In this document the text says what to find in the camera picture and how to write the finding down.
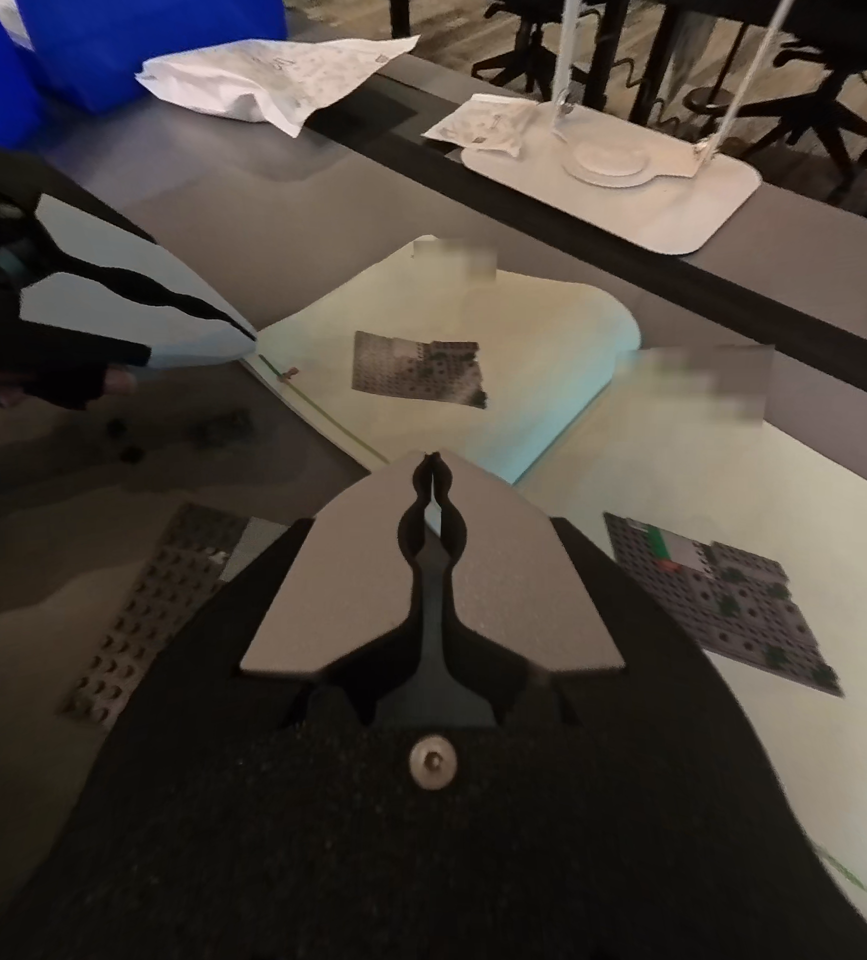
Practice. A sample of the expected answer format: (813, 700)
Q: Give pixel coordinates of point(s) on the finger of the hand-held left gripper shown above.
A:
(141, 330)
(118, 251)

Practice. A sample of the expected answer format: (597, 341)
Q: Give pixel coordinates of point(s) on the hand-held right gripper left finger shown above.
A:
(328, 592)

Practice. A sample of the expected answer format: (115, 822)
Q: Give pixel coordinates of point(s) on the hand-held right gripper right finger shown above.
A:
(531, 592)

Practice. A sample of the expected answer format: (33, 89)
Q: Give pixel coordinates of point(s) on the dark grey brick baseplate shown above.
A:
(148, 600)

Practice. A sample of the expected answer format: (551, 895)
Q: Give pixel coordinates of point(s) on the grey desk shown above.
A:
(253, 225)
(816, 247)

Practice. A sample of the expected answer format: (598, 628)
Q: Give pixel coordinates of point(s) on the person's left hand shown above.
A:
(51, 375)

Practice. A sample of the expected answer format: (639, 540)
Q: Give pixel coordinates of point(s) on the blue bag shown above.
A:
(141, 45)

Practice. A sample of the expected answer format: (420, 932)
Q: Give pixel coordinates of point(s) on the white printed paper bag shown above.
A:
(268, 75)

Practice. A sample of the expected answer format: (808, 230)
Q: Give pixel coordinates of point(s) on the open instruction booklet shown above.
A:
(553, 337)

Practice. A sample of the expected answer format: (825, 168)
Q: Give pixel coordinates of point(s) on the small clear plastic packet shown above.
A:
(478, 124)

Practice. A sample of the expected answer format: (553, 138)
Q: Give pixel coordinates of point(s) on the white stand with round disc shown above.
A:
(673, 202)

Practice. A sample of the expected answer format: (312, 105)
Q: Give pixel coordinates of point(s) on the black office chair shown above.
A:
(531, 45)
(823, 90)

